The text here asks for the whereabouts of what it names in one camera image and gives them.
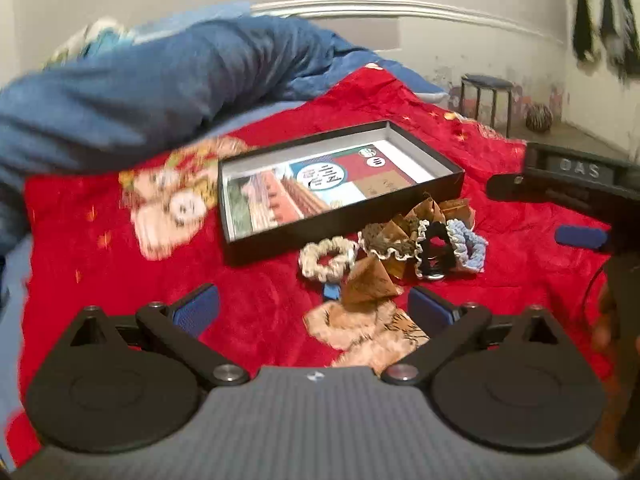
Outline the light blue scrunchie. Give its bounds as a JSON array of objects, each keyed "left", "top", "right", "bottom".
[{"left": 445, "top": 219, "right": 488, "bottom": 275}]

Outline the black shallow cardboard box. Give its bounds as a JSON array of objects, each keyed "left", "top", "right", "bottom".
[{"left": 217, "top": 120, "right": 466, "bottom": 267}]

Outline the black and white hanging garment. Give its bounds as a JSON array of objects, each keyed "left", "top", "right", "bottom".
[{"left": 572, "top": 0, "right": 640, "bottom": 79}]

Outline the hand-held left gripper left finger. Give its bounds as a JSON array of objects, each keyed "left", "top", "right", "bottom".
[{"left": 67, "top": 282, "right": 251, "bottom": 387}]

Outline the red printed blanket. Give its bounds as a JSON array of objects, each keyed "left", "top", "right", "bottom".
[{"left": 10, "top": 65, "right": 621, "bottom": 467}]

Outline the blue-seat metal stool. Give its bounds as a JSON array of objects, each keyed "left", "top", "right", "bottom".
[{"left": 460, "top": 74, "right": 516, "bottom": 137}]

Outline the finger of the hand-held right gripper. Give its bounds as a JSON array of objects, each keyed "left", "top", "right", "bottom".
[
  {"left": 555, "top": 225, "right": 612, "bottom": 252},
  {"left": 486, "top": 172, "right": 617, "bottom": 223}
]

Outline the white metal bed rail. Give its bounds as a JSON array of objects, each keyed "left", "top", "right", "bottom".
[{"left": 250, "top": 0, "right": 566, "bottom": 45}]

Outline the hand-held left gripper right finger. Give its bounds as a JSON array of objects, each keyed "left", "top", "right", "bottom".
[{"left": 382, "top": 285, "right": 561, "bottom": 387}]

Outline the person's right hand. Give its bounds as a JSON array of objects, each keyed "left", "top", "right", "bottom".
[{"left": 591, "top": 282, "right": 623, "bottom": 363}]

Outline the cartoon print pillow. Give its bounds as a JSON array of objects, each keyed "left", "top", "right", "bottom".
[{"left": 45, "top": 17, "right": 136, "bottom": 68}]

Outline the brown lace-trimmed scrunchie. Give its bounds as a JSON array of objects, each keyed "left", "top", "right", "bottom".
[{"left": 357, "top": 222, "right": 426, "bottom": 264}]

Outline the blue quilt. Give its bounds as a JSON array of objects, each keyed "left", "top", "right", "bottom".
[{"left": 0, "top": 12, "right": 451, "bottom": 261}]

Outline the black scrunchie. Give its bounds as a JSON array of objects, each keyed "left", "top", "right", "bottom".
[{"left": 414, "top": 221, "right": 458, "bottom": 281}]

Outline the printed paper box insert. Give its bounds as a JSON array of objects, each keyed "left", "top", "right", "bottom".
[{"left": 227, "top": 142, "right": 418, "bottom": 236}]

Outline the striped ball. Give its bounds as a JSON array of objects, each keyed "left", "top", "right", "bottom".
[{"left": 525, "top": 104, "right": 555, "bottom": 134}]

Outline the cream scrunchie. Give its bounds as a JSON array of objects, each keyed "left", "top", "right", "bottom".
[{"left": 298, "top": 236, "right": 360, "bottom": 281}]

